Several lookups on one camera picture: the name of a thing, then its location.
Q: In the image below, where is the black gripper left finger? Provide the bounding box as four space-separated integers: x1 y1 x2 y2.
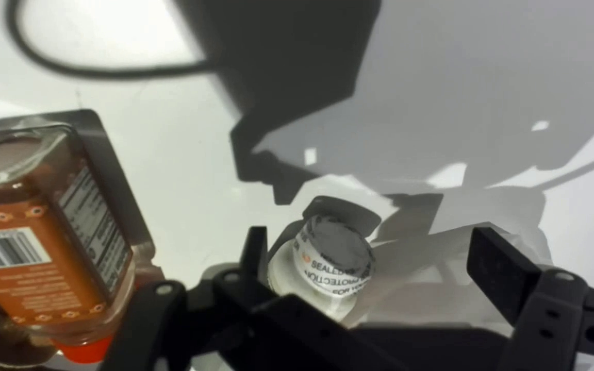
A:
99 225 382 371

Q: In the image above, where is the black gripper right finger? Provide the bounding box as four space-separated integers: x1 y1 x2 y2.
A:
377 225 594 371

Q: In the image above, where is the white pill bottle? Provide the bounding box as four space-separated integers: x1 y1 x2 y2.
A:
265 196 382 324

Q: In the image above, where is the brown spice bottle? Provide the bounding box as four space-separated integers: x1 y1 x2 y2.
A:
0 109 152 363

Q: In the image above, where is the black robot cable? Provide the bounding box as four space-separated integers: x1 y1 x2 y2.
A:
4 0 216 81

